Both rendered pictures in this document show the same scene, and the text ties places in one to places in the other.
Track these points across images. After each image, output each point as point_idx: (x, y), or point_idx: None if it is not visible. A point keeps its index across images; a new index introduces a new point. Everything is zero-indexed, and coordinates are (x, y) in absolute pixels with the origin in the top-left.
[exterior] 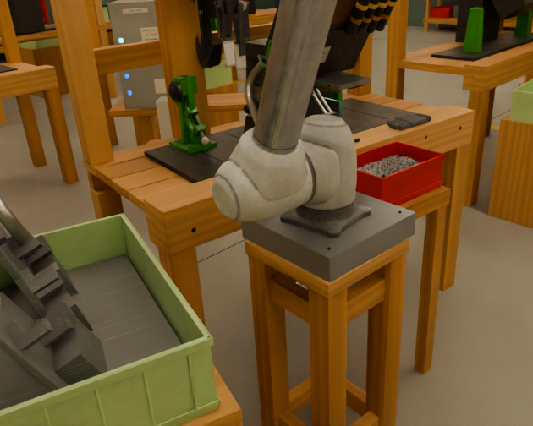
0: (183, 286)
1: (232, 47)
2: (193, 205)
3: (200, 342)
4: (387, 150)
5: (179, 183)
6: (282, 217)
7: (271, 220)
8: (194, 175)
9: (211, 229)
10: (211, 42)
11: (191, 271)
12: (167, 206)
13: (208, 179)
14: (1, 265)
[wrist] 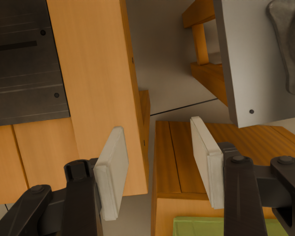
0: (147, 141)
1: (115, 163)
2: (142, 151)
3: None
4: None
5: (46, 134)
6: None
7: (280, 101)
8: (43, 113)
9: (141, 116)
10: None
11: (145, 134)
12: (134, 183)
13: (73, 102)
14: None
